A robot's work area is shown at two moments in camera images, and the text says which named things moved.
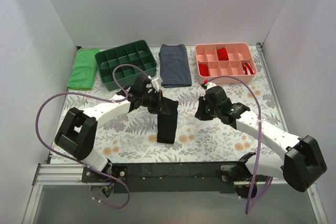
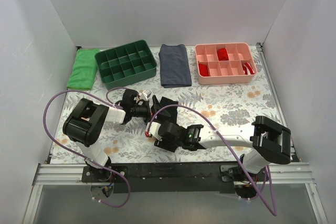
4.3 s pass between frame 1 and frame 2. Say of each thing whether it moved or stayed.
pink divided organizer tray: stayed
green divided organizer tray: stayed
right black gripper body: moved
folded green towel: stayed
